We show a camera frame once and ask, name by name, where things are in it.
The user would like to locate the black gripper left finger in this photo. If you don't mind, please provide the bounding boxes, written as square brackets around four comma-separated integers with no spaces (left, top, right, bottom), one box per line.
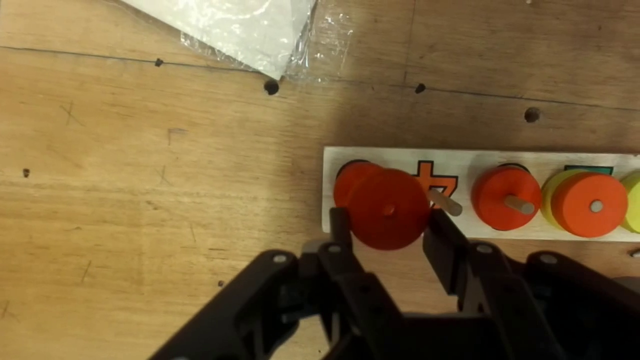
[149,207,396,360]

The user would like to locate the white plastic-wrapped foam board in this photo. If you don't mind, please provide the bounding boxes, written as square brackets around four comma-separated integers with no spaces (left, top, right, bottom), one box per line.
[120,0,357,86]

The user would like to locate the red round wooden disc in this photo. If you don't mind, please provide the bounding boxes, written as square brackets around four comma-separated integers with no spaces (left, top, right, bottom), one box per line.
[332,161,387,211]
[349,167,432,252]
[470,162,544,233]

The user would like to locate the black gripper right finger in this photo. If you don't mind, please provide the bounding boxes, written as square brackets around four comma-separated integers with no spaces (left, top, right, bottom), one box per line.
[422,209,640,360]

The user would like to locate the white numbered peg board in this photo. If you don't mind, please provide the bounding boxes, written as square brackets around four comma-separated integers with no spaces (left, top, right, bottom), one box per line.
[322,144,640,245]

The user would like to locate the orange round block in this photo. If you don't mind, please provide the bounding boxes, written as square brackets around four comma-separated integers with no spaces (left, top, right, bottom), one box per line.
[550,173,631,240]

